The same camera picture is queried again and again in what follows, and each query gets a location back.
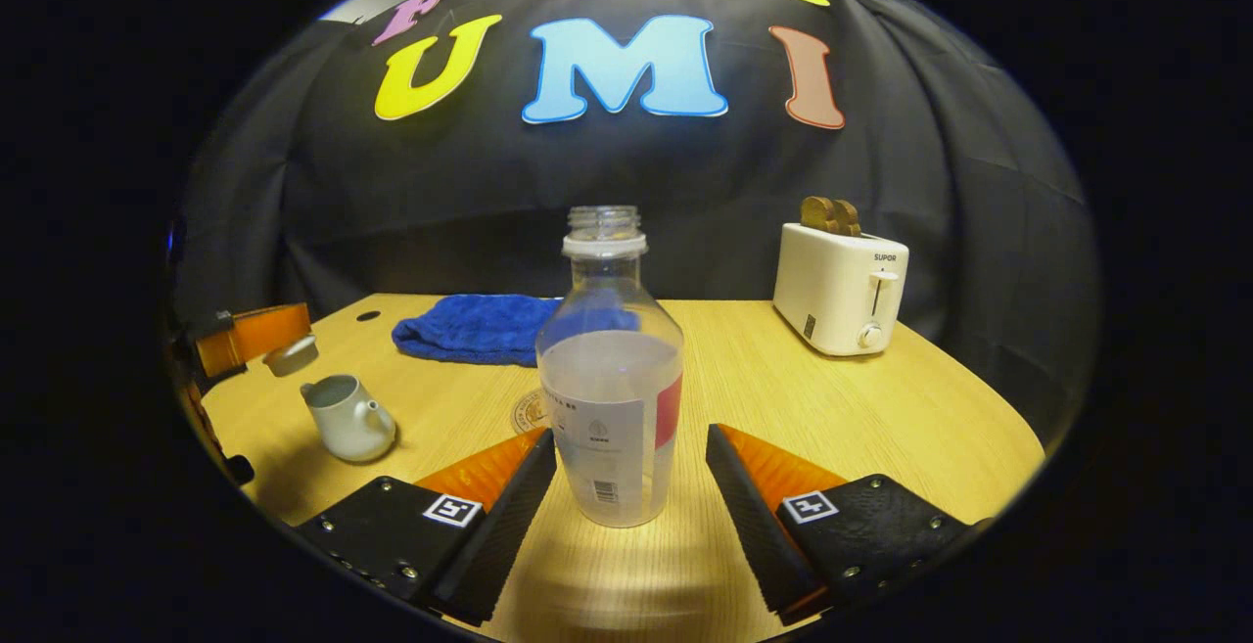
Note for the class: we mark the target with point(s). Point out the blue towel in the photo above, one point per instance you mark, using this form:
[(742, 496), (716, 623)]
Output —
[(470, 330)]

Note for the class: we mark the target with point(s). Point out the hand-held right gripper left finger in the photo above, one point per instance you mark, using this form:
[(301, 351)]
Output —
[(499, 540)]

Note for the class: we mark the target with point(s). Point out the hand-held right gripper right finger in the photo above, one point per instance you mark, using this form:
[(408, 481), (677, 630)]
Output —
[(759, 526)]

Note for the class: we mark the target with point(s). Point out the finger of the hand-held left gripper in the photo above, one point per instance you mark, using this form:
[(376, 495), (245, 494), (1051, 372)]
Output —
[(259, 332)]

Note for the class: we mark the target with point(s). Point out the black backdrop cloth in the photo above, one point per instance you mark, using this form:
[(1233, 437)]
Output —
[(636, 183)]

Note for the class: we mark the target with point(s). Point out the white ceramic teacup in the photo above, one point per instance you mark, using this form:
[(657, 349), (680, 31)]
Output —
[(348, 423)]

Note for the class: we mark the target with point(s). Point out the brown toast slice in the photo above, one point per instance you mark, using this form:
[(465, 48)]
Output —
[(848, 219), (817, 214)]

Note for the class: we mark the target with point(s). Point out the clear plastic water bottle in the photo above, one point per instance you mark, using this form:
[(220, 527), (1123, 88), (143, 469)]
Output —
[(609, 408)]

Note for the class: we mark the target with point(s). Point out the white toaster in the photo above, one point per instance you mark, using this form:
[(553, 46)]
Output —
[(832, 296)]

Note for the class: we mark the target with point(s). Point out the round cork coaster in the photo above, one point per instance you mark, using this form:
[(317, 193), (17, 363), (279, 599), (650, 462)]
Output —
[(529, 413)]

